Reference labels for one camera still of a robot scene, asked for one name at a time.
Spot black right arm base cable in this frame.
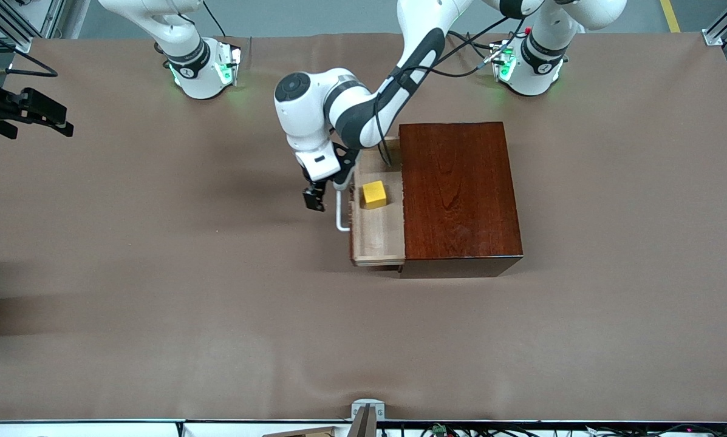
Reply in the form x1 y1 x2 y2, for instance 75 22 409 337
202 0 228 37

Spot dark wooden drawer cabinet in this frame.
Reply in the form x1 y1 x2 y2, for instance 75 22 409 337
398 122 524 279

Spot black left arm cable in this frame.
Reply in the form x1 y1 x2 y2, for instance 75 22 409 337
372 15 528 168

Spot tangled black cables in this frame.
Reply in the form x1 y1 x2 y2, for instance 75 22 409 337
378 423 727 437

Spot black left arm base cables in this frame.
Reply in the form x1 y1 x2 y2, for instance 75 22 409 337
448 29 503 64

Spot table cover sheet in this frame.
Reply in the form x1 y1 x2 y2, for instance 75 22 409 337
0 32 727 422

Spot wooden drawer with white handle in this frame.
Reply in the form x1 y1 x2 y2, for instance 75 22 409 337
335 137 406 268

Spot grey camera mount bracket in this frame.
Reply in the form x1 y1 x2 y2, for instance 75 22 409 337
348 398 386 437

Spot brown board piece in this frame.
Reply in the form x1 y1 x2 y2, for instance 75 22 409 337
261 426 338 437

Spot yellow cube block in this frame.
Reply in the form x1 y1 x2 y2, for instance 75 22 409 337
362 180 389 211

